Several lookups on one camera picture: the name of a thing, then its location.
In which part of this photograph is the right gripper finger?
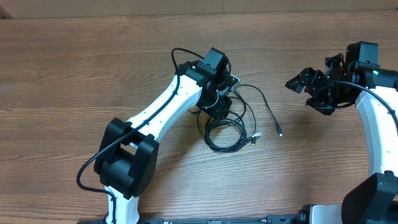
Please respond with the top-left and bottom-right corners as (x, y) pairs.
(285, 67), (314, 93)
(305, 97), (335, 116)

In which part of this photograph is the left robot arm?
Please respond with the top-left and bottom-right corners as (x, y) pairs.
(94, 48), (235, 223)

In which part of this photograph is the black cable bundle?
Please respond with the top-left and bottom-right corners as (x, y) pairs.
(188, 83), (284, 154)

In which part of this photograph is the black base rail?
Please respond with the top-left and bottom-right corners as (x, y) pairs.
(76, 213), (299, 224)

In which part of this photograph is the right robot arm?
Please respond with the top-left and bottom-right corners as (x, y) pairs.
(285, 41), (397, 224)

